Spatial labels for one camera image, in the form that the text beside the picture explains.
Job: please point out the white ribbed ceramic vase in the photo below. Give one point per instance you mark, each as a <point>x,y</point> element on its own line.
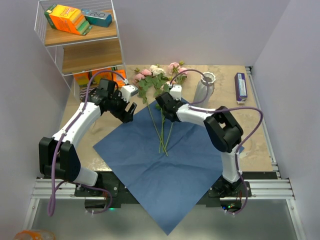
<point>204,90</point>

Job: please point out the aluminium frame rail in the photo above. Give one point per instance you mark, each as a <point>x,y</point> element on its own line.
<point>270,214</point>

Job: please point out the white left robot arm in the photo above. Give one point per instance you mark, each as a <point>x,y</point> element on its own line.
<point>58,158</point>

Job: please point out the purple wavy striped cloth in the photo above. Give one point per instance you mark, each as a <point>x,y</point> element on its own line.
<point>82,94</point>

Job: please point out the teal toothpaste box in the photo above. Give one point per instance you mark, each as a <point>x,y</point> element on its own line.
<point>97,18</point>

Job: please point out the purple rectangular box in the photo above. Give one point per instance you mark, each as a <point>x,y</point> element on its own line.
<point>240,88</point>

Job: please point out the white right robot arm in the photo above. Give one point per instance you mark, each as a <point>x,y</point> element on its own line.
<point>223,130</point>

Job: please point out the orange box bottom right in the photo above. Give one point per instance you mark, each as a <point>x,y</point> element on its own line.
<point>118,77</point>

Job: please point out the orange box bottom middle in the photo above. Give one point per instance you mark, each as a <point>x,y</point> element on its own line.
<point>103,75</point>

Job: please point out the orange box bottom left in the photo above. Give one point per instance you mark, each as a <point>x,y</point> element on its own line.
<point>82,79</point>

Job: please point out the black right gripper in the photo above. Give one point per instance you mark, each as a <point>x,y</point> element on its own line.
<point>178,101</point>

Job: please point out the blue wrapping paper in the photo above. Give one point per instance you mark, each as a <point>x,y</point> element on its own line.
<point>166,166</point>

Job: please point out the white wire wooden shelf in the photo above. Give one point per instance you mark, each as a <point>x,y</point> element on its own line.
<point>74,54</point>

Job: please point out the orange box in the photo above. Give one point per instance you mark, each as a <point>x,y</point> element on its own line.
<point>118,77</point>
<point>82,79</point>
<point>103,75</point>

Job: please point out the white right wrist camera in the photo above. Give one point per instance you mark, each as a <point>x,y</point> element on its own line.
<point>176,92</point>

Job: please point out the beige ribbon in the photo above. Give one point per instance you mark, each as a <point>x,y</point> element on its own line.
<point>95,128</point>

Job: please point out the pink white rose stem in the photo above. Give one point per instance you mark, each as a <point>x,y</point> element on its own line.
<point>157,74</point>

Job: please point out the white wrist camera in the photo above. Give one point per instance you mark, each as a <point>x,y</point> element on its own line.
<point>176,92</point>
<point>127,92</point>

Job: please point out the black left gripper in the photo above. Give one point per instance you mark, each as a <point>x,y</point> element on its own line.
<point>124,116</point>

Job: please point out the orange sponge pack top shelf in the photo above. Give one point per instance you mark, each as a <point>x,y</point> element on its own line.
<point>67,19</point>

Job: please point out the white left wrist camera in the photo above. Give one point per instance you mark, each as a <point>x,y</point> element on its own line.
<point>127,92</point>

